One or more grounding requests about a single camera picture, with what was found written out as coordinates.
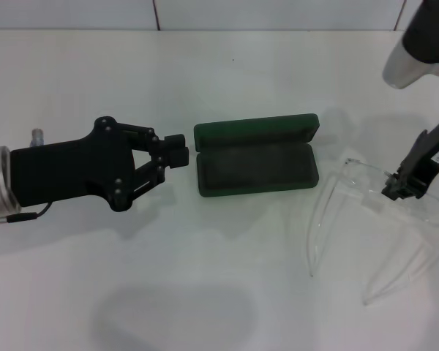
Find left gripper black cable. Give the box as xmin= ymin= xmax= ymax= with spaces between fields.
xmin=0 ymin=203 xmax=54 ymax=230

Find green glasses case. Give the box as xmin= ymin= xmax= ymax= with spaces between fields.
xmin=192 ymin=113 xmax=320 ymax=199

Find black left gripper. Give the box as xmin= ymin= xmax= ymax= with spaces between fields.
xmin=10 ymin=116 xmax=190 ymax=214

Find left gripper silver plug post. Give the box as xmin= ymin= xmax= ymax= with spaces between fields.
xmin=31 ymin=127 xmax=46 ymax=148

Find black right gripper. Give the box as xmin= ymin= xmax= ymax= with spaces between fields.
xmin=381 ymin=118 xmax=439 ymax=201

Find clear white glasses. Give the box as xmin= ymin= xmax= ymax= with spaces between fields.
xmin=306 ymin=157 xmax=439 ymax=306

